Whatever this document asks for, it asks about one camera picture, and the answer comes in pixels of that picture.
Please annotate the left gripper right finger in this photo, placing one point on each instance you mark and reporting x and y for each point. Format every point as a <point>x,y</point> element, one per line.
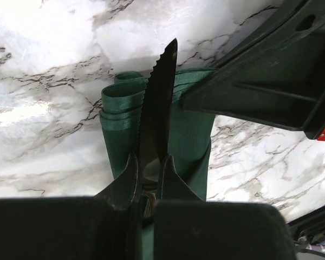
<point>222,230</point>

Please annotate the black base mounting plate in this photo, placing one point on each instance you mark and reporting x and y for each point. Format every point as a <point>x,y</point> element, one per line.
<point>311,226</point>

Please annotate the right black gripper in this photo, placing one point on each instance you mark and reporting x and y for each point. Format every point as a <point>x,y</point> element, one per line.
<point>275,76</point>

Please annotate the dark green cloth napkin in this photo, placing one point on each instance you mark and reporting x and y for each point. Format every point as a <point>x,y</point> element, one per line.
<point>189,143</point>

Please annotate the black knife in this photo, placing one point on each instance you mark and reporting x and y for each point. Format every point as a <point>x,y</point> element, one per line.
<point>155,117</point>

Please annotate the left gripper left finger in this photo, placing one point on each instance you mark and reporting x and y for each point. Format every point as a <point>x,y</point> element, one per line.
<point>65,227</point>

